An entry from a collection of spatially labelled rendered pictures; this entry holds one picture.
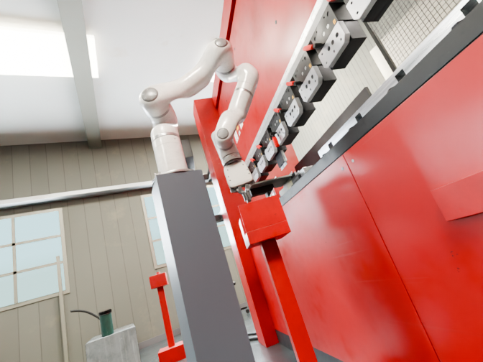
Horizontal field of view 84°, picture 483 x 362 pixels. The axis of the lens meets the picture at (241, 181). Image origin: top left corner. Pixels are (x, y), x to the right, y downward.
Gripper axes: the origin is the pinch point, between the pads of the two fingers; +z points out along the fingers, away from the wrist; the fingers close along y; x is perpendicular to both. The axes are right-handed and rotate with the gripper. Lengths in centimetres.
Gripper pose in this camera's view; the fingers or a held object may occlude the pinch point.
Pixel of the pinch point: (247, 197)
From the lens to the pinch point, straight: 107.6
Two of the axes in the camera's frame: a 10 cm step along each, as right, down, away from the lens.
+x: 0.4, -3.3, -9.4
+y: -9.3, 3.4, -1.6
